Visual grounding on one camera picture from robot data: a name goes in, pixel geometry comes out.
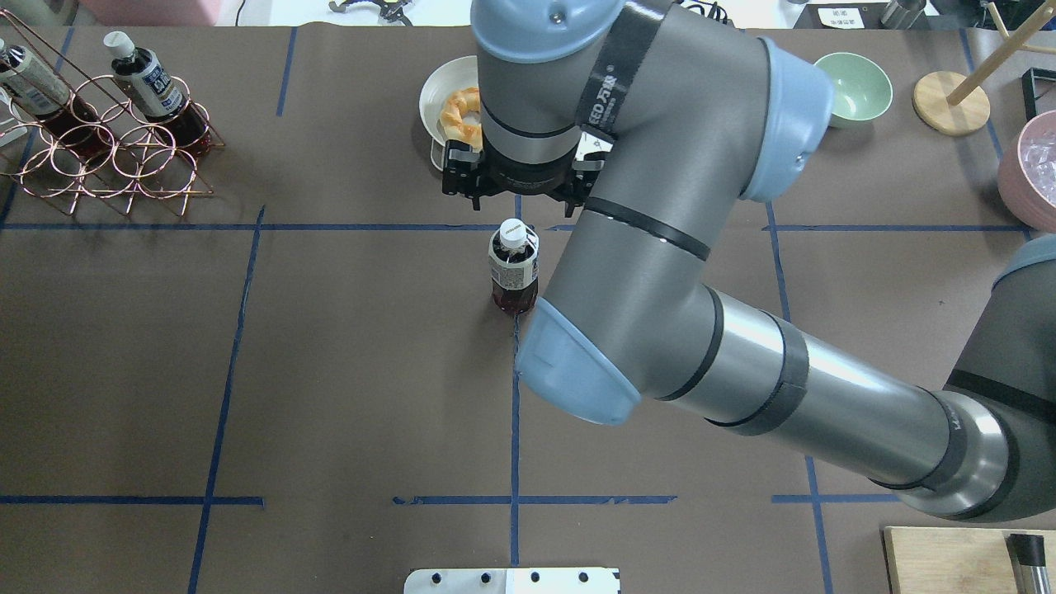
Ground pink bowl with ice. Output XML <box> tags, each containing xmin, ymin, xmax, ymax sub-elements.
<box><xmin>998</xmin><ymin>111</ymin><xmax>1055</xmax><ymax>233</ymax></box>

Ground cream serving tray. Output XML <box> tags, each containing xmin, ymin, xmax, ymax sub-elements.
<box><xmin>429</xmin><ymin>138</ymin><xmax>446</xmax><ymax>172</ymax></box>

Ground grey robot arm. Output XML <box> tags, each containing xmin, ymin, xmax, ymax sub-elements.
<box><xmin>442</xmin><ymin>1</ymin><xmax>1055</xmax><ymax>522</ymax></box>

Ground cream round plate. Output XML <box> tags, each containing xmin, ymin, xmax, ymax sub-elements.
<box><xmin>419</xmin><ymin>56</ymin><xmax>483</xmax><ymax>142</ymax></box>

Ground glazed twisted donut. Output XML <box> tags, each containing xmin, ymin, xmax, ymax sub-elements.
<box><xmin>439</xmin><ymin>87</ymin><xmax>483</xmax><ymax>151</ymax></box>

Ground copper wire bottle rack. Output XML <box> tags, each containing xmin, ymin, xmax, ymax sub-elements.
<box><xmin>2</xmin><ymin>10</ymin><xmax>226</xmax><ymax>217</ymax></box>

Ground wooden cutting board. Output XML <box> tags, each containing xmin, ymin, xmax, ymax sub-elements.
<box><xmin>881</xmin><ymin>526</ymin><xmax>1055</xmax><ymax>593</ymax></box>

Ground steel muddler black tip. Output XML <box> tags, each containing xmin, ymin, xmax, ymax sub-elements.
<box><xmin>1006</xmin><ymin>533</ymin><xmax>1054</xmax><ymax>593</ymax></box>

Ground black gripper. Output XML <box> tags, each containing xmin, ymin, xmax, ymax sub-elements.
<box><xmin>441</xmin><ymin>140</ymin><xmax>608</xmax><ymax>258</ymax></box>

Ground wooden mug tree stand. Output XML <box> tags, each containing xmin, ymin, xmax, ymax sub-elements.
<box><xmin>912</xmin><ymin>1</ymin><xmax>1055</xmax><ymax>138</ymax></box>

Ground tea bottle lower right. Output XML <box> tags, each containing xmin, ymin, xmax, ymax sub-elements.
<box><xmin>1</xmin><ymin>42</ymin><xmax>110</xmax><ymax>161</ymax></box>

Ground tea bottle white cap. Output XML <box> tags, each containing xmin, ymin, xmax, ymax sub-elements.
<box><xmin>488</xmin><ymin>218</ymin><xmax>540</xmax><ymax>316</ymax></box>

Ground tea bottle lower front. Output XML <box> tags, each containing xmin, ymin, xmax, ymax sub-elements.
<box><xmin>103</xmin><ymin>31</ymin><xmax>211</xmax><ymax>157</ymax></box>

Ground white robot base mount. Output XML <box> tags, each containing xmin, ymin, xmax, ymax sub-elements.
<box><xmin>403</xmin><ymin>567</ymin><xmax>623</xmax><ymax>593</ymax></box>

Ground mint green bowl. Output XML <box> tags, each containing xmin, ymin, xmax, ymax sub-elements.
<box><xmin>814</xmin><ymin>52</ymin><xmax>893</xmax><ymax>129</ymax></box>

